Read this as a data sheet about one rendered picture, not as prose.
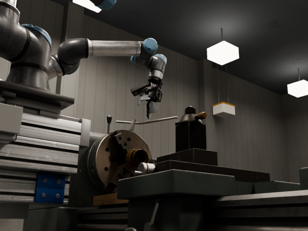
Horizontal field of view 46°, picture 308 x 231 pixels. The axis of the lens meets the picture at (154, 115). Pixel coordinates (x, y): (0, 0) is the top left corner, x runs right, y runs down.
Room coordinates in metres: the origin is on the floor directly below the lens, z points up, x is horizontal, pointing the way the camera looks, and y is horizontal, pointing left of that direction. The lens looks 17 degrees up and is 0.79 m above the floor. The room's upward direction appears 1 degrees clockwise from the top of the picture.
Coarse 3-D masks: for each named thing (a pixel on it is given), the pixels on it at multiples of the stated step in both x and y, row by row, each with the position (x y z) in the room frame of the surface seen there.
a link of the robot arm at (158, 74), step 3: (150, 72) 1.78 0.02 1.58; (153, 72) 1.77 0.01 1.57; (156, 72) 1.77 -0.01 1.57; (159, 72) 1.77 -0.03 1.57; (150, 75) 1.77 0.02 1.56; (153, 75) 1.77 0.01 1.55; (156, 75) 1.77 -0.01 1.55; (159, 75) 1.77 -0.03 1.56; (162, 75) 1.79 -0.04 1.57; (159, 78) 1.78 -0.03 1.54
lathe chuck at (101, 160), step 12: (120, 132) 1.70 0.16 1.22; (132, 132) 1.73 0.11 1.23; (96, 144) 1.68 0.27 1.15; (108, 144) 1.66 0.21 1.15; (132, 144) 1.74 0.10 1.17; (144, 144) 1.77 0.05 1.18; (96, 156) 1.63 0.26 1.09; (108, 156) 1.66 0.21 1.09; (96, 168) 1.64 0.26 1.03; (108, 168) 1.67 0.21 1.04; (96, 180) 1.69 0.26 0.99; (108, 180) 1.67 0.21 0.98; (108, 192) 1.73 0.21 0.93
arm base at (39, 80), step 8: (16, 64) 1.01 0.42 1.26; (24, 64) 1.00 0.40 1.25; (32, 64) 1.01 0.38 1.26; (16, 72) 1.00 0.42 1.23; (24, 72) 1.00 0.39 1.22; (32, 72) 1.01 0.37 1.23; (40, 72) 1.03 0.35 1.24; (48, 72) 1.08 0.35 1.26; (8, 80) 1.00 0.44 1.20; (16, 80) 1.00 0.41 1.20; (24, 80) 0.99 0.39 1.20; (32, 80) 1.00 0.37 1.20; (40, 80) 1.02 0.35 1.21; (40, 88) 1.01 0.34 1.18; (48, 88) 1.06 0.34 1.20
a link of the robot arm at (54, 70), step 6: (54, 54) 1.62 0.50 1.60; (54, 60) 1.60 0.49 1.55; (60, 60) 1.60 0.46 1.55; (54, 66) 1.61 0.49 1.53; (60, 66) 1.62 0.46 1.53; (66, 66) 1.63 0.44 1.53; (72, 66) 1.64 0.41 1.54; (78, 66) 1.71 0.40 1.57; (54, 72) 1.63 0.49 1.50; (60, 72) 1.64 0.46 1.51; (66, 72) 1.66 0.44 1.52; (72, 72) 1.72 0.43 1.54; (48, 78) 1.63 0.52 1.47
